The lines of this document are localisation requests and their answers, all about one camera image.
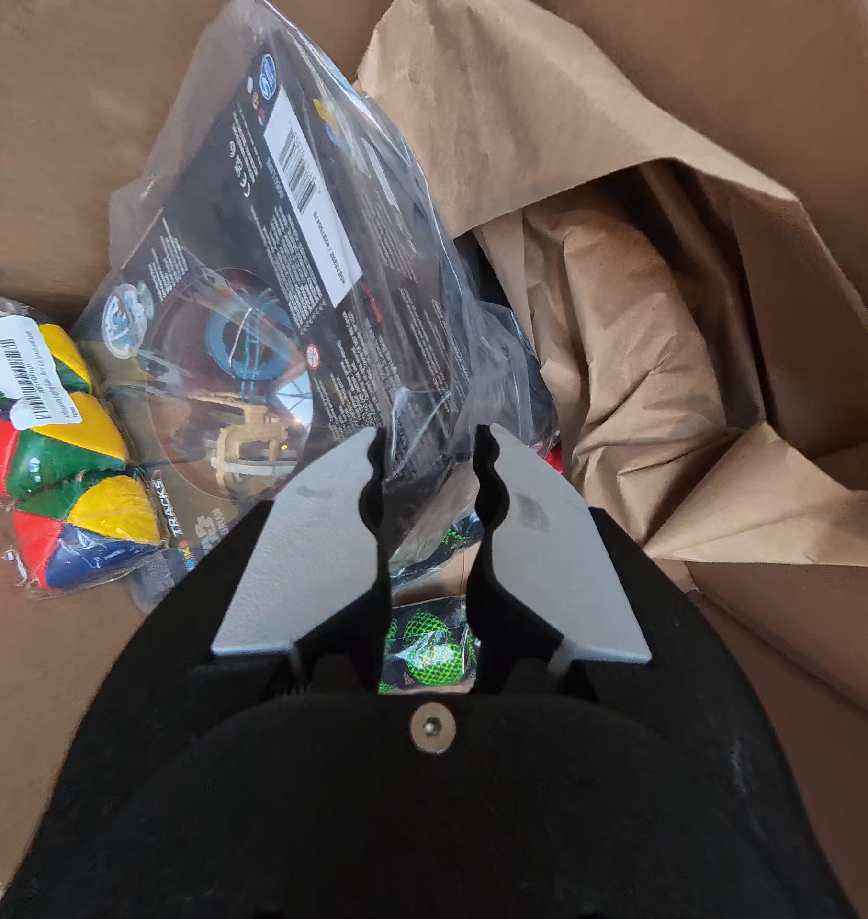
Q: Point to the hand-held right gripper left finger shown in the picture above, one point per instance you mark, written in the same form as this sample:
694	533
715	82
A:
297	560

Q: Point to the small red item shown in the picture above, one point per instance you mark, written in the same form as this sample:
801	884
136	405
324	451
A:
554	458

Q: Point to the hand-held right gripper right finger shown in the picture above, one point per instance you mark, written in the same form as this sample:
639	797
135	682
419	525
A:
570	574

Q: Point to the black toy box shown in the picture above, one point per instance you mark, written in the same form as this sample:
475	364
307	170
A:
261	287

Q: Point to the large cardboard box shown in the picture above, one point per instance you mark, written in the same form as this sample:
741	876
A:
46	143

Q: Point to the crumpled brown packing paper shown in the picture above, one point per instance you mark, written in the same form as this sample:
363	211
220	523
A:
620	323

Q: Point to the bagged colourful juggling balls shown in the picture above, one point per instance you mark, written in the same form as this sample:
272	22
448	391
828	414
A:
82	431

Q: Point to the green black mesh balls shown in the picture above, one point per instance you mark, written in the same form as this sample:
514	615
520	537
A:
426	639

